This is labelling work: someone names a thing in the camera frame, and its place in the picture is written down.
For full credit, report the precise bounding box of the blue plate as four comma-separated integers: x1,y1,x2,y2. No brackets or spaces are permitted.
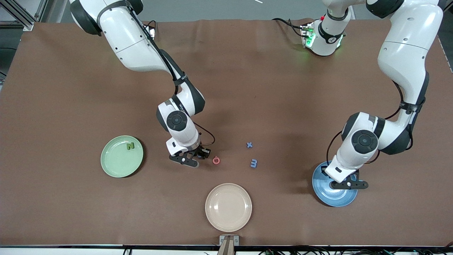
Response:
312,161,359,207

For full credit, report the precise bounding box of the beige plate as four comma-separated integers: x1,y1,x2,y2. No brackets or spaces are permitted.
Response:
205,183,252,232

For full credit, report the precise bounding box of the green plate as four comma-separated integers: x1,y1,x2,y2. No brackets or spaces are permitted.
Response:
101,135,144,178

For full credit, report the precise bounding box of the brown table mat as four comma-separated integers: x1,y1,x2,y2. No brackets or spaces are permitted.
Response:
0,18,453,247

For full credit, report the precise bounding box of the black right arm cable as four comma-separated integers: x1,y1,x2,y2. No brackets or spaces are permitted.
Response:
140,19,216,147

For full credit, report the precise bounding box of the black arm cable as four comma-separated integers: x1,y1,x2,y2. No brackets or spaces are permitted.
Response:
325,80,426,168
140,19,216,147

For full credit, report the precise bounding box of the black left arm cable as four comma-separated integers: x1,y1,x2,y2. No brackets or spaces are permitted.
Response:
325,80,426,168

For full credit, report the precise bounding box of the black cable bundle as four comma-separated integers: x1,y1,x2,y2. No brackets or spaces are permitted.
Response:
258,246,453,255

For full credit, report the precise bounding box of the grey metal bracket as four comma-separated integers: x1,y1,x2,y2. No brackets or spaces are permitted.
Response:
219,235,240,247

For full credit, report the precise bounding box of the tan mount bar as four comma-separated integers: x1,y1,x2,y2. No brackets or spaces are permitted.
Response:
217,237,236,255

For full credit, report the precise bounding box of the aluminium frame profile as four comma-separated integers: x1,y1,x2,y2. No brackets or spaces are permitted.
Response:
0,0,48,32

